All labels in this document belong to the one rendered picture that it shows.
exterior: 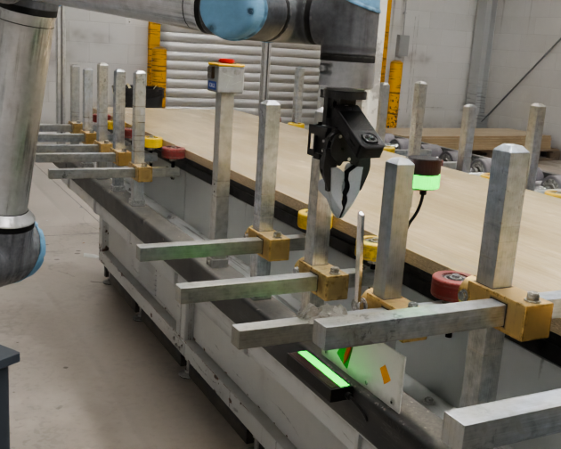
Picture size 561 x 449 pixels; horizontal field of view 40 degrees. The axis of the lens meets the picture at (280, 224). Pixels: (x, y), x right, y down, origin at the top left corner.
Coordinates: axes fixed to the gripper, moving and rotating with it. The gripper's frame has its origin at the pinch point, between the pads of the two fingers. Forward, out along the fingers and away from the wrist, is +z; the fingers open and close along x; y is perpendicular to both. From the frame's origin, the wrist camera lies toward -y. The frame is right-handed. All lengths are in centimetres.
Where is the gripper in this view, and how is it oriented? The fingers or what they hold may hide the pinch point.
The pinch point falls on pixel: (341, 211)
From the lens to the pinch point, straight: 129.7
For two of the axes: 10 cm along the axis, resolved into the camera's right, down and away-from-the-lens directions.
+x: -8.9, 0.5, -4.5
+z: -0.6, 9.7, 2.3
